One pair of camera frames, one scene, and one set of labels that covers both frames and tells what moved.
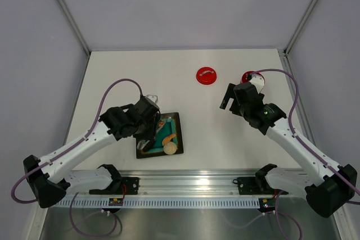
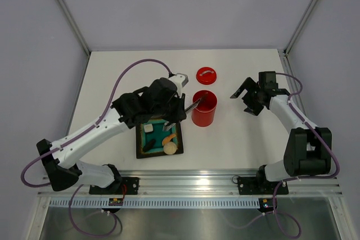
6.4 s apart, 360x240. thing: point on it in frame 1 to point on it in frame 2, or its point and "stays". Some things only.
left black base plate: x=118 y=185 stays
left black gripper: x=151 y=135 to x=179 y=114
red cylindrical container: x=244 y=76 to x=203 y=114
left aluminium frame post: x=67 y=10 stays
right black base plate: x=256 y=185 stays
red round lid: x=206 y=75 stays
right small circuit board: x=267 y=203 stays
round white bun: x=170 y=148 stays
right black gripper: x=229 y=94 to x=250 y=85
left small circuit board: x=116 y=202 stays
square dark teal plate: x=169 y=123 stays
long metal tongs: x=141 y=143 to x=167 y=125
